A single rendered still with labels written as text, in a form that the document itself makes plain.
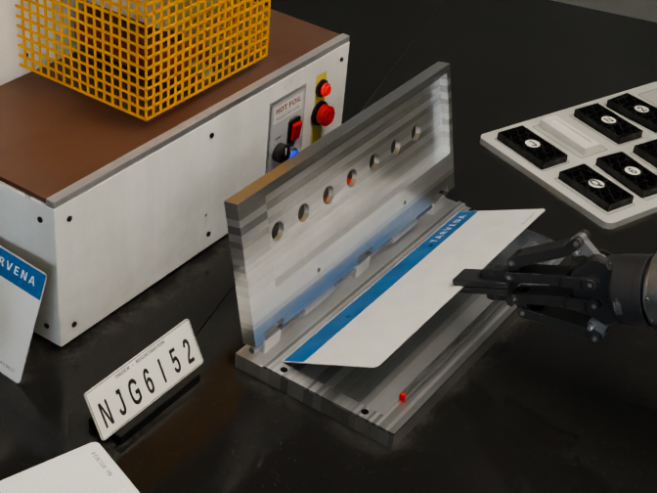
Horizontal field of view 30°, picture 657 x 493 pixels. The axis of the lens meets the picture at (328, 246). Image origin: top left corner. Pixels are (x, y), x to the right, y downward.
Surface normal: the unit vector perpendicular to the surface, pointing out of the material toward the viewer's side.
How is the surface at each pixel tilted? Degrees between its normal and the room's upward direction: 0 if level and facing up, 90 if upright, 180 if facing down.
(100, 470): 0
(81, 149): 0
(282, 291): 79
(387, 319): 25
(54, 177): 0
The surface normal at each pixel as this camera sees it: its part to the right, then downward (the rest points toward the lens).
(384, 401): 0.08, -0.82
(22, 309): -0.54, 0.08
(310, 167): 0.82, 0.21
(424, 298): -0.28, -0.90
